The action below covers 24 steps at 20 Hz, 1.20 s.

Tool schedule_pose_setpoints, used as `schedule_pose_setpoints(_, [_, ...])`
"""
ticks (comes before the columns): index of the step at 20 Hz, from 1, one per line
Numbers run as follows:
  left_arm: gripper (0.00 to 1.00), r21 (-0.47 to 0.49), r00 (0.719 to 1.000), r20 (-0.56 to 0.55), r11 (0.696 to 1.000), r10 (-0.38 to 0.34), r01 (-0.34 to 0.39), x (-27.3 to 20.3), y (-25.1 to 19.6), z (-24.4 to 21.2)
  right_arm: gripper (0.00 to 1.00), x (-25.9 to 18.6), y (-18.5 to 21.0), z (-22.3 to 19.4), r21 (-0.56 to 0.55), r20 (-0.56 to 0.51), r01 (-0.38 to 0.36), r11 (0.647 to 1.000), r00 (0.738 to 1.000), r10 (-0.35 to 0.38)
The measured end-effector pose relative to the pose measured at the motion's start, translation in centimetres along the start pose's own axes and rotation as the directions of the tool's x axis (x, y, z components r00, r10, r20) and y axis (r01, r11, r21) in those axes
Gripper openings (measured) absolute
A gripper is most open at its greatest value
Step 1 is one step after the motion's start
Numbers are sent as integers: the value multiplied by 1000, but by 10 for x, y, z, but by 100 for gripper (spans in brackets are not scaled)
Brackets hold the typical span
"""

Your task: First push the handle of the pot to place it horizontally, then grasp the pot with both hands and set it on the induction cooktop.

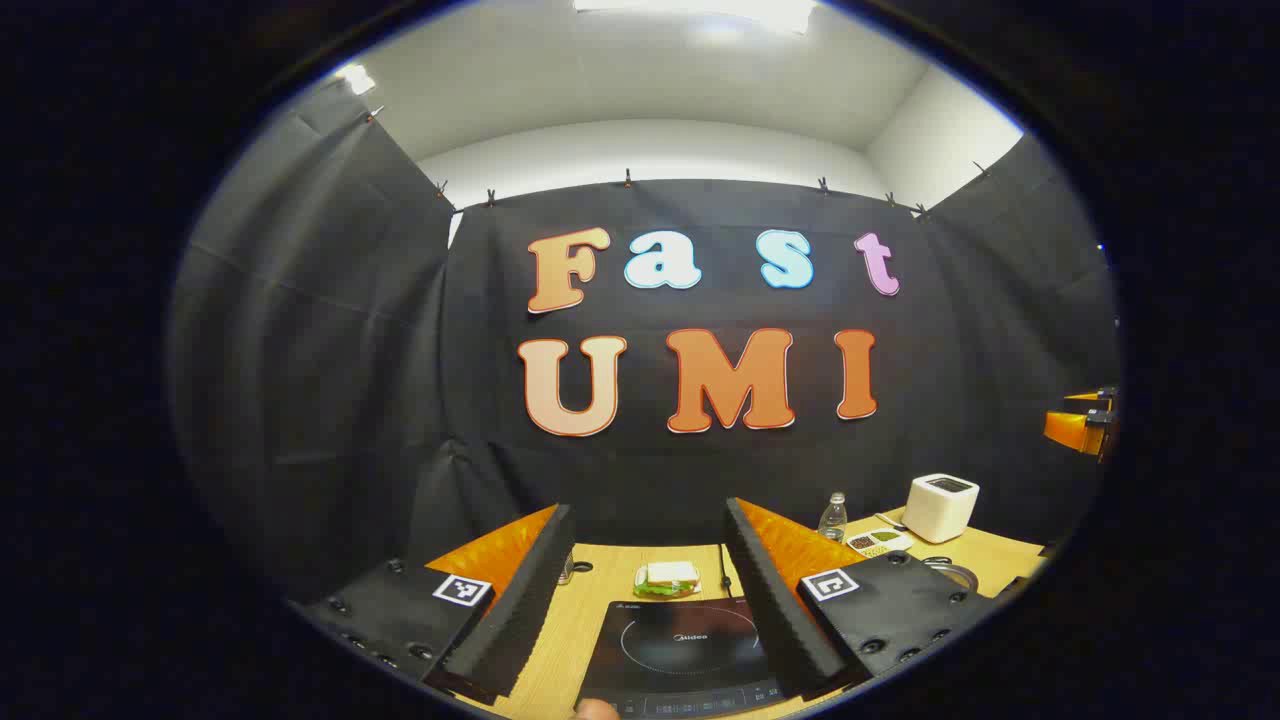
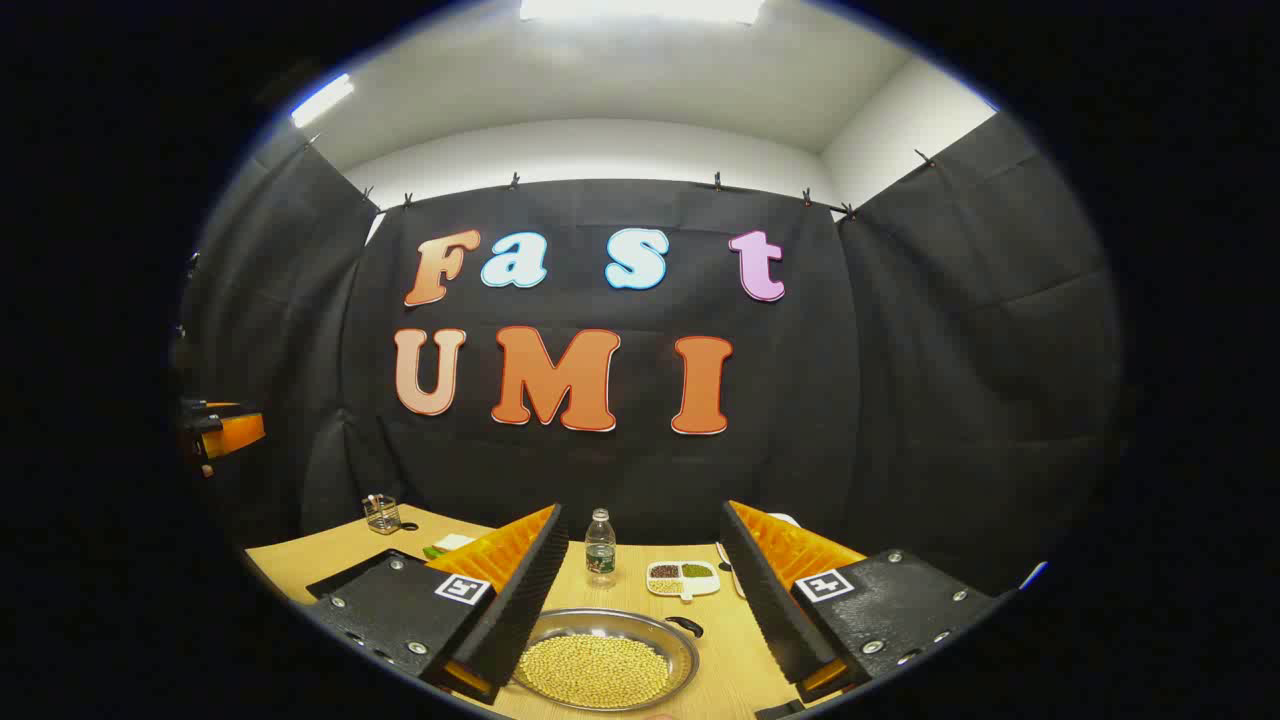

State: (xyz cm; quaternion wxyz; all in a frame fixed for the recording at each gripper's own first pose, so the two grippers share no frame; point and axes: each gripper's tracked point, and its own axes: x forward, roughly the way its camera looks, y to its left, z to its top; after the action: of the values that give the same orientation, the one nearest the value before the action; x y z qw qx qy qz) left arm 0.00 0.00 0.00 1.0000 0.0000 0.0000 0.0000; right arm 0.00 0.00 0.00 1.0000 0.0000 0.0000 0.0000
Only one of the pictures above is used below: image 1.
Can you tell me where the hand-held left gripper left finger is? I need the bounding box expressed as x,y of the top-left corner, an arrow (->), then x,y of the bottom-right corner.
290,503 -> 578,706

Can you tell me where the sandwich with lettuce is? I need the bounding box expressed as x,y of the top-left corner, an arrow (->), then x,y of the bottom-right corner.
634,561 -> 703,598

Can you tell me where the ceiling light panel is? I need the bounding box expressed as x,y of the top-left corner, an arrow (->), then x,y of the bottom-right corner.
573,0 -> 819,34

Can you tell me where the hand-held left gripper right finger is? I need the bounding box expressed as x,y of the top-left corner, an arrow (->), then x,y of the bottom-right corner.
724,497 -> 1001,701

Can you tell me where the black induction cooktop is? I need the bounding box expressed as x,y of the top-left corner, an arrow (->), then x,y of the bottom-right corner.
575,597 -> 801,720

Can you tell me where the black backdrop cloth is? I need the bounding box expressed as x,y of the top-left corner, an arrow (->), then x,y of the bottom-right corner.
168,85 -> 1121,606

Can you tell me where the stainless steel pot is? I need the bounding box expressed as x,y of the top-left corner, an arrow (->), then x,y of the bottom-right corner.
920,556 -> 981,596

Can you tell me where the white divided bean dish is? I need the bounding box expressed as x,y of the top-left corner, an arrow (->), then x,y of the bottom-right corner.
845,528 -> 914,559

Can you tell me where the row of cloth clips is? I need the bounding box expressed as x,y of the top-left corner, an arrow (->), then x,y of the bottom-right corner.
365,105 -> 991,216

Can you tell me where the white toaster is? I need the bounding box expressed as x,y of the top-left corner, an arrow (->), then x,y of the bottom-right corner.
902,473 -> 981,545

